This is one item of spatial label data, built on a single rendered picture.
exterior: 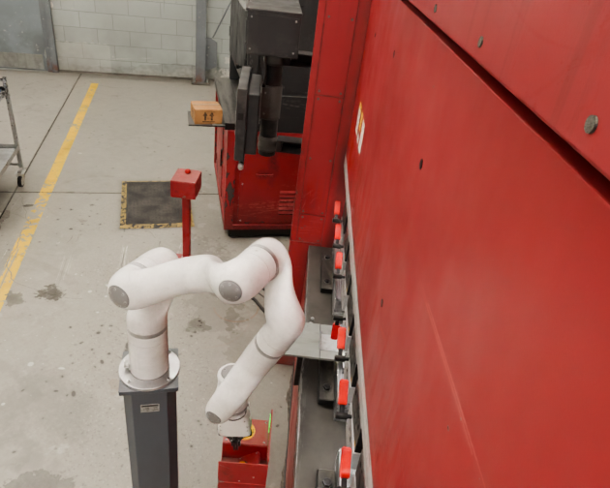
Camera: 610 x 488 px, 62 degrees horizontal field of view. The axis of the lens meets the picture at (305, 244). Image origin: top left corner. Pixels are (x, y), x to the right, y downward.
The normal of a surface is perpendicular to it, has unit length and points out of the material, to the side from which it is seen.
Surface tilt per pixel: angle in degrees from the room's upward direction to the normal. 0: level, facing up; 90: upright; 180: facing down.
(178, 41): 90
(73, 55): 90
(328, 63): 90
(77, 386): 0
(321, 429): 0
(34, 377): 0
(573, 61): 90
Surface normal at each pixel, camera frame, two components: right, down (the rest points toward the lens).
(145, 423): 0.21, 0.54
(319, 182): -0.04, 0.52
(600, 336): -0.99, -0.12
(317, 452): 0.11, -0.84
